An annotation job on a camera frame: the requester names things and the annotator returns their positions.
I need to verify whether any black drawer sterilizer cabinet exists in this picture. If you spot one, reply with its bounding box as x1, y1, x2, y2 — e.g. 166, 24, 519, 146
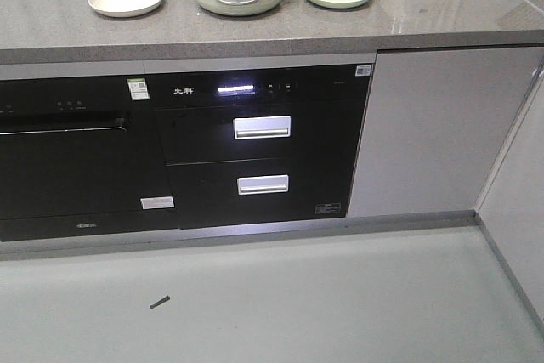
146, 63, 372, 229

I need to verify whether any grey cabinet door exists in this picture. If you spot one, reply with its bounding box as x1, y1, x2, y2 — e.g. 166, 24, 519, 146
348, 47, 543, 217

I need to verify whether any black tape strip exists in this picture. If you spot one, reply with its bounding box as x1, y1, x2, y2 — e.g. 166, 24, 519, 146
149, 295, 171, 310

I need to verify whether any black built-in dishwasher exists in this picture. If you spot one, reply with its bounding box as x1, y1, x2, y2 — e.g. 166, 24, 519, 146
1, 62, 177, 241

